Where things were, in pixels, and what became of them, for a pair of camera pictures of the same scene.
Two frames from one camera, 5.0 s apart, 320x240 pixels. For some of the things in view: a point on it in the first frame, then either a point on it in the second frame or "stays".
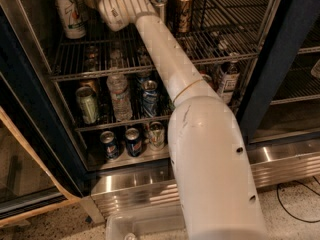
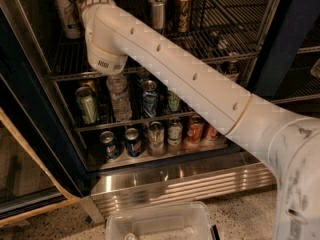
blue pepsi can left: [110, 143] stays
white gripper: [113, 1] → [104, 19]
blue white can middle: [150, 98] stays
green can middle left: [88, 104] stays
